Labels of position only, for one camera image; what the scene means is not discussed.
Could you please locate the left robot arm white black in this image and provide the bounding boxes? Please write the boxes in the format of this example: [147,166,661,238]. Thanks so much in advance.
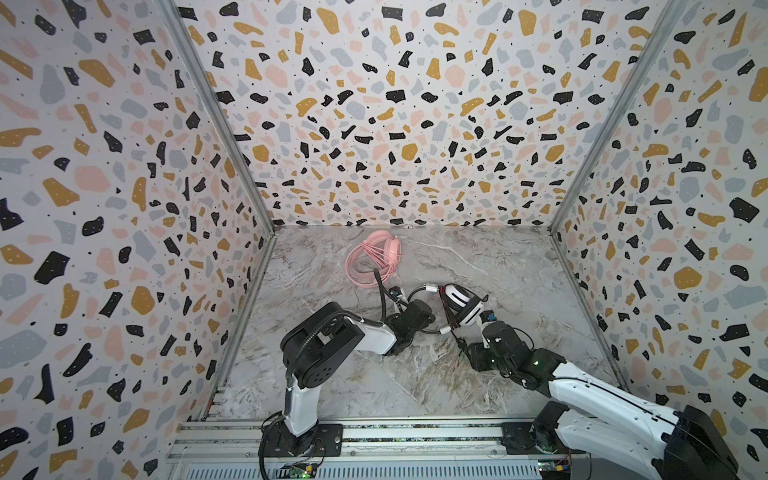
[280,300,435,438]

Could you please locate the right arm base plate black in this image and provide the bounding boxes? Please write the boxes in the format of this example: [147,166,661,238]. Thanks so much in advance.
[500,421,560,455]

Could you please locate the white black headphones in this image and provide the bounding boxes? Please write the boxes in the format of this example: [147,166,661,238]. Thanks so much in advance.
[407,283,488,335]

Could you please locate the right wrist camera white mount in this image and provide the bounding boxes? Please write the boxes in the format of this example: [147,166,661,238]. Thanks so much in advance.
[479,310,497,328]

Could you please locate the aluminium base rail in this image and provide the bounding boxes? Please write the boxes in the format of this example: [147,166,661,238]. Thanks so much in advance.
[164,416,676,480]

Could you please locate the aluminium corner post right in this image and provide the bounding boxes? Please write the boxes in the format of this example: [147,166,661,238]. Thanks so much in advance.
[548,0,687,240]

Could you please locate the aluminium corner post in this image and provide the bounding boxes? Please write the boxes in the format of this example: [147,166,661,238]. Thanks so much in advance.
[155,0,275,238]
[548,0,687,240]

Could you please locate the aluminium corner post left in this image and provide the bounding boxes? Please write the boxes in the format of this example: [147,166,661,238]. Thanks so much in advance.
[155,0,275,238]

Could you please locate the pink headphones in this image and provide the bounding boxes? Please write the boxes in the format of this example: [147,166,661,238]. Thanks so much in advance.
[344,230,402,288]

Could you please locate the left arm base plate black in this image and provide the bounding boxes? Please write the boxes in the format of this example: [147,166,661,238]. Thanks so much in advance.
[259,421,344,458]

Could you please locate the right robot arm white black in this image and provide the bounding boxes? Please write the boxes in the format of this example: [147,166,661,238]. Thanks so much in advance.
[457,321,738,479]

